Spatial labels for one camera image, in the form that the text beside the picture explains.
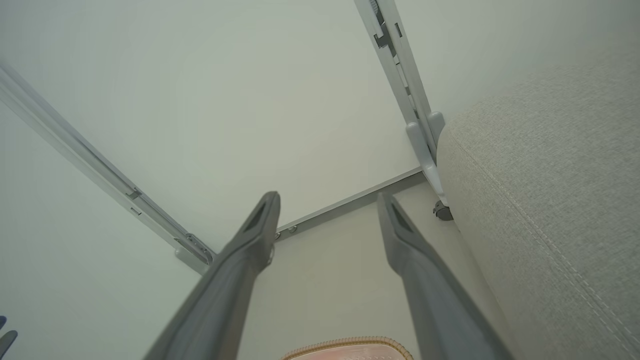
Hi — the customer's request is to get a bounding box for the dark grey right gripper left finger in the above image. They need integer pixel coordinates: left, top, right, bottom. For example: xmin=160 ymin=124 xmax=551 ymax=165
xmin=142 ymin=191 xmax=281 ymax=360

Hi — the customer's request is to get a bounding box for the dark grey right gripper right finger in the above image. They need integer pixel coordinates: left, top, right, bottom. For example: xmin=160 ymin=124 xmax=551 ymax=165
xmin=377 ymin=192 xmax=516 ymax=360

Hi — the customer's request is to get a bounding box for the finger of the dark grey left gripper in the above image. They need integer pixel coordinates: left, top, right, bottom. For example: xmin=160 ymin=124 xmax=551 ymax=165
xmin=0 ymin=330 xmax=18 ymax=359

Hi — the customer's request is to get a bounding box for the light grey fabric sofa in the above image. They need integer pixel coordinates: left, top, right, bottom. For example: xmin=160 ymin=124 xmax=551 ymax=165
xmin=436 ymin=50 xmax=640 ymax=360

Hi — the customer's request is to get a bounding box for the black caster wheel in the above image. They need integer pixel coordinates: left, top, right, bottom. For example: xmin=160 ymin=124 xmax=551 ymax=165
xmin=433 ymin=200 xmax=454 ymax=222

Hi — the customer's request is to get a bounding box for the white perforated basket brown rim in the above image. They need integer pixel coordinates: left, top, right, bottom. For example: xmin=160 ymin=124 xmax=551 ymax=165
xmin=281 ymin=336 xmax=415 ymax=360

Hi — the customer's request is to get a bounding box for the grey partition base rail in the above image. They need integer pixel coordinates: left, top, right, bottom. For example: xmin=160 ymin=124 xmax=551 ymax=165
xmin=274 ymin=167 xmax=429 ymax=242

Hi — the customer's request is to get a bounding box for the grey partition post double foot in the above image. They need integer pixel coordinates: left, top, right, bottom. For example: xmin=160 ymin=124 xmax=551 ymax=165
xmin=354 ymin=0 xmax=453 ymax=207

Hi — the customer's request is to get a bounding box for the grey partition post single foot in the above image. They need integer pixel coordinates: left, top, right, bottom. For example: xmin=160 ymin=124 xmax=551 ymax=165
xmin=0 ymin=65 xmax=217 ymax=275

